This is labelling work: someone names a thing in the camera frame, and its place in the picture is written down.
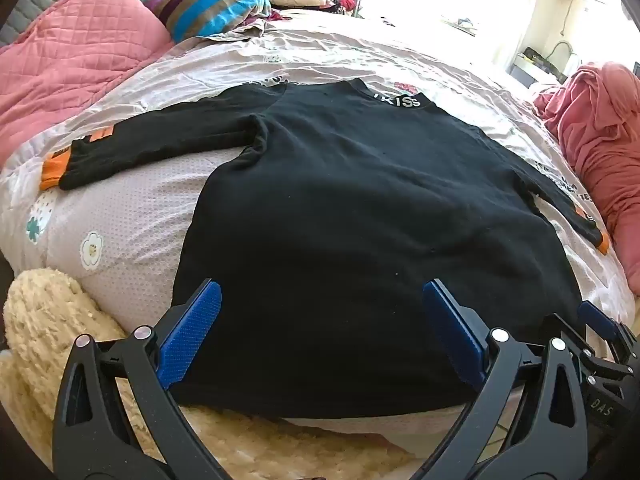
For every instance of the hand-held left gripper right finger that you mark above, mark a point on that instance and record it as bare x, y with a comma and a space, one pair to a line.
452, 330

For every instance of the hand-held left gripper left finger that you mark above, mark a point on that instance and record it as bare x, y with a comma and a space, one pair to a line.
192, 325

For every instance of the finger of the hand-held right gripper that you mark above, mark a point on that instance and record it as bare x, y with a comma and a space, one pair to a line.
567, 329
597, 315

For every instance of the black sweater with orange cuffs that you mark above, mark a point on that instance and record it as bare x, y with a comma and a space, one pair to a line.
350, 210

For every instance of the printed strawberry bear blanket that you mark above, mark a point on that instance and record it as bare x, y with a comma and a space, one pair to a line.
140, 220

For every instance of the cream fluffy fabric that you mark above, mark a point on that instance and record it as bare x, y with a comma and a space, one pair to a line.
40, 310

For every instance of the pink crumpled blanket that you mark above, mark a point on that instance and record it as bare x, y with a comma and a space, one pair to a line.
600, 150

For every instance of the white desk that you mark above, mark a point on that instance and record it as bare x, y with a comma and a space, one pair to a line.
530, 72

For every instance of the pink quilted pillow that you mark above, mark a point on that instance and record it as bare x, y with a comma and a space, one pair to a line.
75, 50

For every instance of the red patterned cloth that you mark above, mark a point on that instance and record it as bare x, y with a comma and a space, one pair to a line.
260, 20

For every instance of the striped blue purple pillow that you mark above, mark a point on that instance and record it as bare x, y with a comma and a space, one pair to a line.
210, 5

